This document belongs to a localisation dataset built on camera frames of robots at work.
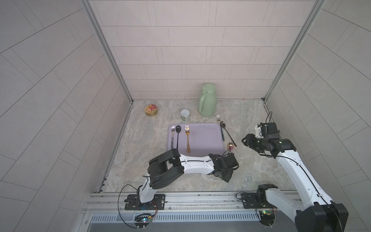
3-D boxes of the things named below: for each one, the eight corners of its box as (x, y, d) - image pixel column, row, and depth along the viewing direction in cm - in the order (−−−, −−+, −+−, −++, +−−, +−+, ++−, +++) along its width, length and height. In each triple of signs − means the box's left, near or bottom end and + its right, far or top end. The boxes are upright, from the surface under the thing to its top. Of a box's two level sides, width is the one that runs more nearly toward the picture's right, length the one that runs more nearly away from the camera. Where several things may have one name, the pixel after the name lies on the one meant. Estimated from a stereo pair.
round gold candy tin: (144, 116, 108) (143, 113, 105) (147, 107, 114) (146, 104, 111) (156, 116, 108) (155, 113, 105) (158, 107, 114) (157, 104, 111)
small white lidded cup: (179, 120, 106) (179, 115, 101) (182, 113, 110) (182, 108, 105) (187, 122, 105) (187, 117, 100) (189, 115, 109) (189, 110, 104)
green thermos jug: (199, 119, 107) (200, 97, 89) (198, 106, 115) (200, 83, 97) (212, 119, 107) (217, 97, 89) (211, 106, 115) (215, 83, 97)
